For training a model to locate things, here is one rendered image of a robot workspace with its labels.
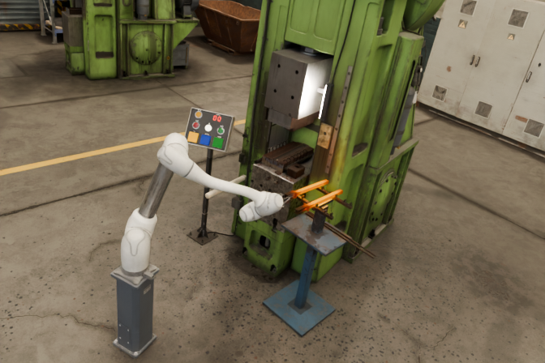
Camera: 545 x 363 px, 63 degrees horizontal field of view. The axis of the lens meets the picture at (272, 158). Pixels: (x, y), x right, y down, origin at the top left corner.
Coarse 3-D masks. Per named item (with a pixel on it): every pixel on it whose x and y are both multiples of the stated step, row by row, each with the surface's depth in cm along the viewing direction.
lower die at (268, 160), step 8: (288, 144) 364; (296, 144) 364; (304, 144) 363; (272, 152) 347; (280, 152) 346; (296, 152) 350; (304, 152) 352; (312, 152) 363; (264, 160) 340; (272, 160) 335; (280, 160) 334; (288, 160) 336; (272, 168) 337; (280, 168) 333
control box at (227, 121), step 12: (192, 108) 346; (192, 120) 346; (204, 120) 345; (216, 120) 343; (228, 120) 343; (204, 132) 344; (216, 132) 343; (228, 132) 342; (192, 144) 348; (228, 144) 347
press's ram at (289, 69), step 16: (272, 64) 309; (288, 64) 302; (304, 64) 294; (320, 64) 306; (272, 80) 313; (288, 80) 306; (304, 80) 298; (320, 80) 315; (272, 96) 318; (288, 96) 310; (304, 96) 306; (320, 96) 325; (288, 112) 313; (304, 112) 314
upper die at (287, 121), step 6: (270, 114) 324; (276, 114) 321; (282, 114) 317; (312, 114) 337; (318, 114) 344; (270, 120) 325; (276, 120) 322; (282, 120) 319; (288, 120) 316; (294, 120) 318; (300, 120) 325; (306, 120) 332; (288, 126) 317; (294, 126) 321
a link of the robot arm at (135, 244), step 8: (128, 232) 255; (136, 232) 256; (144, 232) 259; (128, 240) 251; (136, 240) 251; (144, 240) 254; (128, 248) 251; (136, 248) 251; (144, 248) 254; (128, 256) 252; (136, 256) 252; (144, 256) 256; (128, 264) 254; (136, 264) 255; (144, 264) 258
